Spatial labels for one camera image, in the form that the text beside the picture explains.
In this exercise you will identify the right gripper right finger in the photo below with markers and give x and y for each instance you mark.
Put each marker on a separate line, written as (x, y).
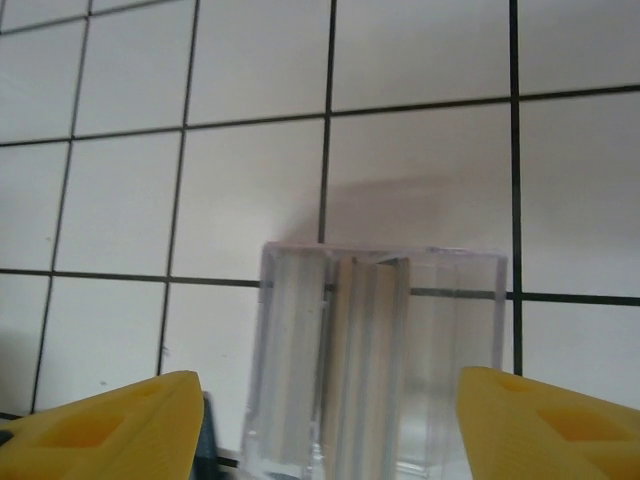
(550, 435)

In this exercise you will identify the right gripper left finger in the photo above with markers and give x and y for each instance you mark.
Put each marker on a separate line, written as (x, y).
(100, 435)

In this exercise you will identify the clear acrylic card box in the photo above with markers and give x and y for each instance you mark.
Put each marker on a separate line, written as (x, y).
(450, 325)

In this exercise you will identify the gold credit card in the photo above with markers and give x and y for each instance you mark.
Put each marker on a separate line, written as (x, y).
(392, 350)

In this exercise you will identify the beige credit card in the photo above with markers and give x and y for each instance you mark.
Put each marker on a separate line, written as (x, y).
(352, 360)

